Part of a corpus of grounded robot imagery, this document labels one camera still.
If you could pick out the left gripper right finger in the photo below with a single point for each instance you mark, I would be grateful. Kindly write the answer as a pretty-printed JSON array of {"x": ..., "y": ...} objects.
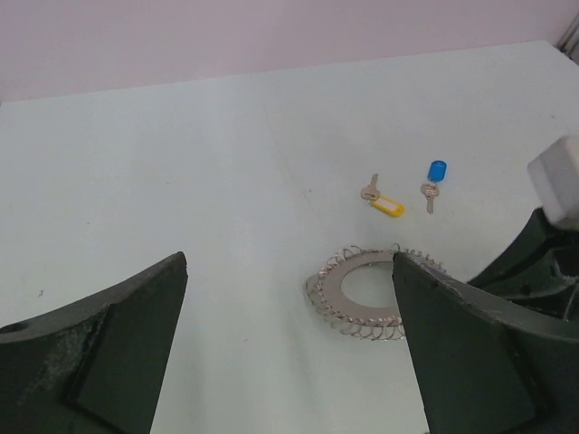
[{"x": 482, "y": 363}]

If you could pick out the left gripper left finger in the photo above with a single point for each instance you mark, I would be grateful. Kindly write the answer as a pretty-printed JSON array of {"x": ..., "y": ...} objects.
[{"x": 96, "y": 365}]

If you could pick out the key with blue tag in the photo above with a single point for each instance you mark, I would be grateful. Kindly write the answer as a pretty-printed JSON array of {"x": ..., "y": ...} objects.
[{"x": 430, "y": 189}]

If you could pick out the round metal keyring disc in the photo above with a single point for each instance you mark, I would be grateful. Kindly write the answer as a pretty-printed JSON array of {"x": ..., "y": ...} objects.
[{"x": 354, "y": 292}]

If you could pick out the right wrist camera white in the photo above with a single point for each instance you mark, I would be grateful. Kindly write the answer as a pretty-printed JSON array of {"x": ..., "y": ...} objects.
[{"x": 554, "y": 176}]

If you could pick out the key with yellow tag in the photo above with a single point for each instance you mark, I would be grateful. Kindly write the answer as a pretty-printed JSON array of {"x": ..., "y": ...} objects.
[{"x": 372, "y": 195}]

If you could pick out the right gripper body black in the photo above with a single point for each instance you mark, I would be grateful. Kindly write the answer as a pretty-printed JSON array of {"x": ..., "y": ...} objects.
[{"x": 538, "y": 270}]

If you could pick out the right aluminium frame post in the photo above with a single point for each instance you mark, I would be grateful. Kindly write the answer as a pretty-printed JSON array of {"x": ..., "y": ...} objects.
[{"x": 568, "y": 43}]

